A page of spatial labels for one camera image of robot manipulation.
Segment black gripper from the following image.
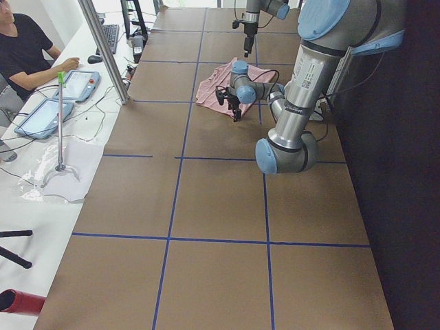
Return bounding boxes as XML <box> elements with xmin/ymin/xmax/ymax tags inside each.
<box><xmin>243</xmin><ymin>22</ymin><xmax>257</xmax><ymax>58</ymax></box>
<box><xmin>227</xmin><ymin>94</ymin><xmax>241</xmax><ymax>122</ymax></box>

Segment pink Snoopy t-shirt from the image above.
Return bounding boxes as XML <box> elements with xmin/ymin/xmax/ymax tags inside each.
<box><xmin>195</xmin><ymin>57</ymin><xmax>276</xmax><ymax>120</ymax></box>

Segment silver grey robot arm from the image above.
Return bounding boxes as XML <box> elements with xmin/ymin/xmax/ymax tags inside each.
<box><xmin>241</xmin><ymin>0</ymin><xmax>290</xmax><ymax>58</ymax></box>
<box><xmin>216</xmin><ymin>0</ymin><xmax>407</xmax><ymax>174</ymax></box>

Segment black monitor stand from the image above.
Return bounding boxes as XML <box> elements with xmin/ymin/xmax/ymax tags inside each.
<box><xmin>120</xmin><ymin>0</ymin><xmax>149</xmax><ymax>64</ymax></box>

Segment black keyboard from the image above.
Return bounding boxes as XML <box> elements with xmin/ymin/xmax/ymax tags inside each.
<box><xmin>102</xmin><ymin>24</ymin><xmax>120</xmax><ymax>54</ymax></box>

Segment black computer mouse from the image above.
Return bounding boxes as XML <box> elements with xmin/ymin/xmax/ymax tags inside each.
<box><xmin>87</xmin><ymin>54</ymin><xmax>102</xmax><ymax>65</ymax></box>

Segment far blue teach pendant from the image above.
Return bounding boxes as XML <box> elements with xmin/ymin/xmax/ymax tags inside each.
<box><xmin>57</xmin><ymin>70</ymin><xmax>100</xmax><ymax>103</ymax></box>

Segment blue teach pendant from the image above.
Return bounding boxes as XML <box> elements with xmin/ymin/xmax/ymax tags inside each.
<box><xmin>57</xmin><ymin>70</ymin><xmax>100</xmax><ymax>103</ymax></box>
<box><xmin>14</xmin><ymin>98</ymin><xmax>59</xmax><ymax>140</ymax></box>

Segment white paper sheet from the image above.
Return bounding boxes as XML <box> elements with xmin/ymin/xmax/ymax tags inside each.
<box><xmin>43</xmin><ymin>140</ymin><xmax>104</xmax><ymax>203</ymax></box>

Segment metal stand with green clip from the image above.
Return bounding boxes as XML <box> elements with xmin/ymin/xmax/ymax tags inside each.
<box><xmin>41</xmin><ymin>71</ymin><xmax>80</xmax><ymax>188</ymax></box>

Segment near blue teach pendant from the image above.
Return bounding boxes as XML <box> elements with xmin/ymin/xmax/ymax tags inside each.
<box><xmin>14</xmin><ymin>98</ymin><xmax>59</xmax><ymax>140</ymax></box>

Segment person in black shirt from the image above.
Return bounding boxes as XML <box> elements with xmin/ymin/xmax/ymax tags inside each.
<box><xmin>0</xmin><ymin>0</ymin><xmax>80</xmax><ymax>102</ymax></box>

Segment black tripod legs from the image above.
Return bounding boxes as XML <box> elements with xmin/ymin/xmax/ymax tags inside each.
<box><xmin>1</xmin><ymin>230</ymin><xmax>33</xmax><ymax>269</ymax></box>

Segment red cylinder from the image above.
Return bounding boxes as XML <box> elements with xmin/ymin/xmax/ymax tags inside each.
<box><xmin>1</xmin><ymin>289</ymin><xmax>45</xmax><ymax>316</ymax></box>

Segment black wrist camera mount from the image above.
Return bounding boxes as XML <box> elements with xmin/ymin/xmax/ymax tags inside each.
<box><xmin>232</xmin><ymin>19</ymin><xmax>245</xmax><ymax>30</ymax></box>
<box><xmin>215</xmin><ymin>86</ymin><xmax>229</xmax><ymax>106</ymax></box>

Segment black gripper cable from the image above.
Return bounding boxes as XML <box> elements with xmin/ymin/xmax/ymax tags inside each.
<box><xmin>247</xmin><ymin>68</ymin><xmax>281</xmax><ymax>94</ymax></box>
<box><xmin>232</xmin><ymin>0</ymin><xmax>247</xmax><ymax>23</ymax></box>

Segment aluminium frame post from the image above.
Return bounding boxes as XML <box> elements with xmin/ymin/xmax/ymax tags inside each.
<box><xmin>78</xmin><ymin>0</ymin><xmax>129</xmax><ymax>105</ymax></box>

